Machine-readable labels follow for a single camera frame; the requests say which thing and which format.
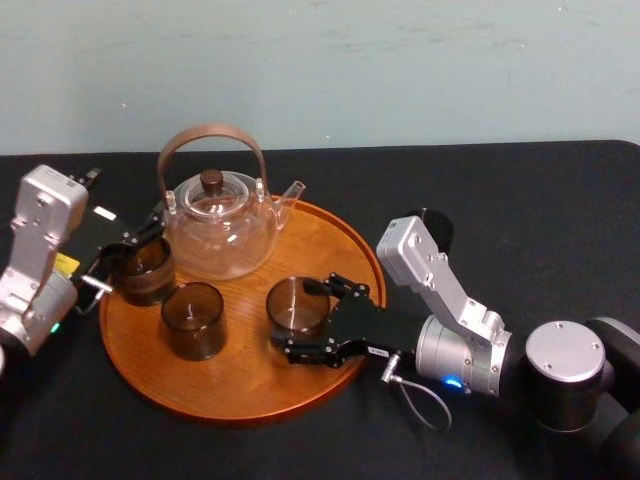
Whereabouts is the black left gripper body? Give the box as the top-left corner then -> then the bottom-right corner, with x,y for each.
53,202 -> 136,281

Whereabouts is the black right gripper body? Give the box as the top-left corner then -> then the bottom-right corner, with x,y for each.
323,297 -> 425,363

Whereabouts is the smoky glass with wooden sleeve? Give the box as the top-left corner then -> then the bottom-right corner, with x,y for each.
106,237 -> 177,307

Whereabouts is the plain smoky glass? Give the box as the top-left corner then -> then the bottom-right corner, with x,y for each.
265,276 -> 334,347
159,281 -> 229,361

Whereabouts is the round wooden tray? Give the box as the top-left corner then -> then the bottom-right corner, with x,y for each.
98,195 -> 387,427

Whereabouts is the glass lid with wooden knob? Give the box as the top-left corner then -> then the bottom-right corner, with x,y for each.
175,168 -> 249,217

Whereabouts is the black tablecloth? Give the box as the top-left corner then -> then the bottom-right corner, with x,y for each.
0,138 -> 640,480

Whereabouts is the thin dark left wrist cable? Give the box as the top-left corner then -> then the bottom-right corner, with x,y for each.
73,274 -> 114,317

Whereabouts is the glass teapot with wooden handle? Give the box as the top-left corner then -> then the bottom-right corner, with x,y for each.
157,123 -> 306,281

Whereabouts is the thin grey right wrist cable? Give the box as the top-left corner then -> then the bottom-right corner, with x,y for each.
380,351 -> 454,432

